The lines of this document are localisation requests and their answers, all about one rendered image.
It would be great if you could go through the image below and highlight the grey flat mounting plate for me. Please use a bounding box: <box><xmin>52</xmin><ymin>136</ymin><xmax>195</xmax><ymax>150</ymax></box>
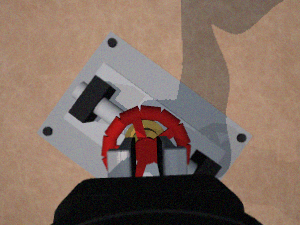
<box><xmin>37</xmin><ymin>31</ymin><xmax>252</xmax><ymax>181</ymax></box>

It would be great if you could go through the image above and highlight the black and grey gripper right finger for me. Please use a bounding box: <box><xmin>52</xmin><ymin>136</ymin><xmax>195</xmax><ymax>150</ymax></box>
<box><xmin>156</xmin><ymin>136</ymin><xmax>188</xmax><ymax>176</ymax></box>

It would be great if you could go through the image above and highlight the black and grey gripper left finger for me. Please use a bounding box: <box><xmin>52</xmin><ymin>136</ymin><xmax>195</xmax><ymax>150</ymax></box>
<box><xmin>107</xmin><ymin>137</ymin><xmax>136</xmax><ymax>178</ymax></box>

